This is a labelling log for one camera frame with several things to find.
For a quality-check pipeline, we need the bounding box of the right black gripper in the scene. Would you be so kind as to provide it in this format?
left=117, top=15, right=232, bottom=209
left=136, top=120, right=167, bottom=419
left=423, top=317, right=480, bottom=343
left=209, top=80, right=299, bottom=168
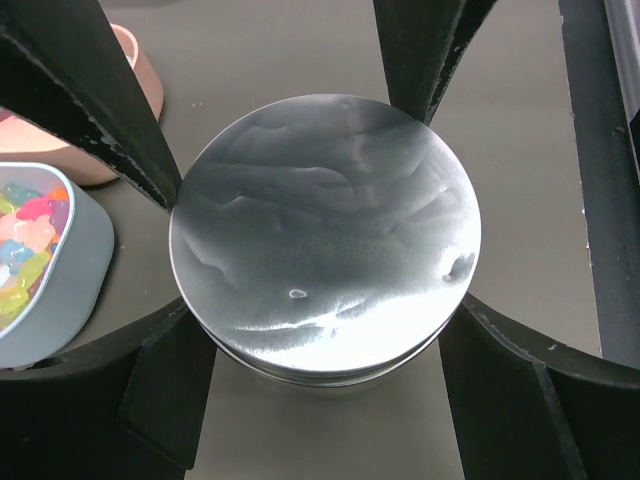
left=559, top=1, right=639, bottom=360

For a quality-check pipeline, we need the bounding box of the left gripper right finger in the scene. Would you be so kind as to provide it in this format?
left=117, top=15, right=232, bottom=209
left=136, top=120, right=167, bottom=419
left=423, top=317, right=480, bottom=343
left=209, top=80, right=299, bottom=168
left=438, top=295, right=639, bottom=479

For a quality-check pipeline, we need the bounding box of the clear plastic jar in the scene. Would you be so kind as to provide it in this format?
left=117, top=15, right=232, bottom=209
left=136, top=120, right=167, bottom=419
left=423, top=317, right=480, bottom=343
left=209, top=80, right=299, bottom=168
left=209, top=324, right=441, bottom=401

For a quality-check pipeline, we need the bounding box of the pink tray of opaque candies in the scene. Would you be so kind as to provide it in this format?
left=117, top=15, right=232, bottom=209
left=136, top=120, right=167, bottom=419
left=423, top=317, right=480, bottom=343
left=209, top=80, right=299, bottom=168
left=0, top=22, right=166, bottom=187

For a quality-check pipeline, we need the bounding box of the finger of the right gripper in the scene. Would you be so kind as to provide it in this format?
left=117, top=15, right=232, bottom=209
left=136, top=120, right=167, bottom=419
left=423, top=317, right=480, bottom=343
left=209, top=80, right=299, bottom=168
left=373, top=0, right=496, bottom=125
left=1, top=1, right=182, bottom=210

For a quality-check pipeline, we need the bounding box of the blue tray of translucent candies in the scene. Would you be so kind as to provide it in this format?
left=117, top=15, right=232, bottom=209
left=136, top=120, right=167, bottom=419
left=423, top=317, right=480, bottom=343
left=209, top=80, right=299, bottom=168
left=1, top=162, right=114, bottom=369

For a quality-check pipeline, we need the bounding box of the clear round jar lid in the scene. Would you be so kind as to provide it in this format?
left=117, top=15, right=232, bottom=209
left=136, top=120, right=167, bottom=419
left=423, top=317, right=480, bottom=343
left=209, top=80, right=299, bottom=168
left=169, top=94, right=482, bottom=376

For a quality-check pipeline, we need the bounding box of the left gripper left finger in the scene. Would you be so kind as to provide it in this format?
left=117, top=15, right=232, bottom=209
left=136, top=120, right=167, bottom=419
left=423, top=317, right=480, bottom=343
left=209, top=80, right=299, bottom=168
left=1, top=299, right=216, bottom=479

